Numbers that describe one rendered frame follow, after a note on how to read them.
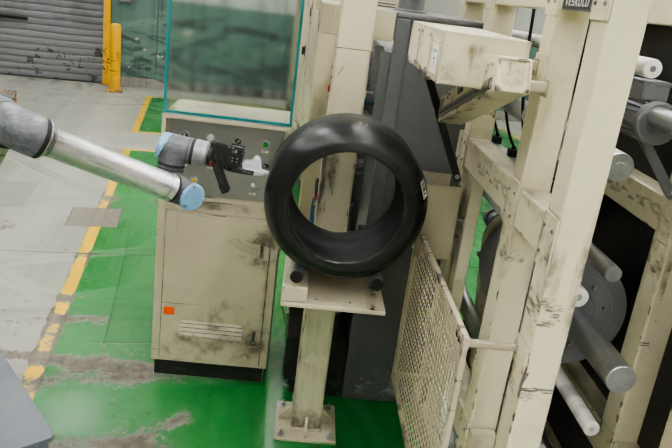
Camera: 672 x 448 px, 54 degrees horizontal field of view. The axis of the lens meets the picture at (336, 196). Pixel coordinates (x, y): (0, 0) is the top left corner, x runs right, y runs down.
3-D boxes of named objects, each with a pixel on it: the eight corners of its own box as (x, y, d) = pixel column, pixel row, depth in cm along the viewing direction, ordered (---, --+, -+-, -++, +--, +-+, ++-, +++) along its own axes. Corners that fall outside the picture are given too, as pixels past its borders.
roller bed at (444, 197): (405, 238, 277) (417, 170, 268) (440, 242, 278) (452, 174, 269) (412, 256, 258) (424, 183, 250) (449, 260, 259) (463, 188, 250)
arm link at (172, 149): (157, 156, 228) (163, 128, 226) (193, 164, 229) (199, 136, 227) (151, 160, 219) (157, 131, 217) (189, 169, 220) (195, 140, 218)
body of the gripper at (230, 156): (244, 151, 220) (209, 143, 219) (239, 175, 223) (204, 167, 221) (247, 146, 228) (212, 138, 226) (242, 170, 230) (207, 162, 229)
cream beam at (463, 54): (405, 61, 241) (411, 20, 237) (472, 69, 243) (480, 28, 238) (433, 84, 183) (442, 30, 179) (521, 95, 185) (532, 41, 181)
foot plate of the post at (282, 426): (276, 402, 307) (277, 395, 306) (333, 407, 309) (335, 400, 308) (273, 439, 282) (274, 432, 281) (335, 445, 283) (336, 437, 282)
